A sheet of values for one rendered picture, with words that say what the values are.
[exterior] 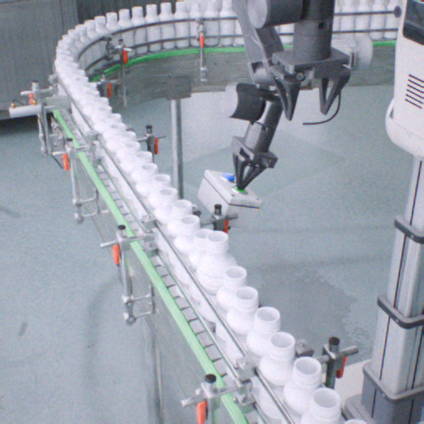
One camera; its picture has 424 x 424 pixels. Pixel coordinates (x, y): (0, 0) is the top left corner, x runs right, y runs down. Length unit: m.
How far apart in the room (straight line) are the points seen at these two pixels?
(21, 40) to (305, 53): 3.43
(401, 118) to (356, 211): 2.07
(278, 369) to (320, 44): 0.47
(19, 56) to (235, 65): 1.91
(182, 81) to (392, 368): 1.43
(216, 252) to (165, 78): 1.69
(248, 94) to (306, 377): 0.62
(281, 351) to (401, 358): 0.96
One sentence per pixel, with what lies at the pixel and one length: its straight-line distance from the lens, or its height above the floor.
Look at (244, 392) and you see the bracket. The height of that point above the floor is 1.07.
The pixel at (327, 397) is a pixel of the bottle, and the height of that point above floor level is 1.15.
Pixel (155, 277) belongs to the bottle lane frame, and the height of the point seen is 1.00.
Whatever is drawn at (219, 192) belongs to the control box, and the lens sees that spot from 1.47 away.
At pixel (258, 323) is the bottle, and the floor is 1.16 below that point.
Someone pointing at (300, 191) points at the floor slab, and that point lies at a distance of 3.80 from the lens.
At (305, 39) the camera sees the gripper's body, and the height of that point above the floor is 1.52.
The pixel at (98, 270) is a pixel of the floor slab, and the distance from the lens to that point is 3.19.
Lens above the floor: 1.82
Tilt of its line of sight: 30 degrees down
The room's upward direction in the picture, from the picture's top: straight up
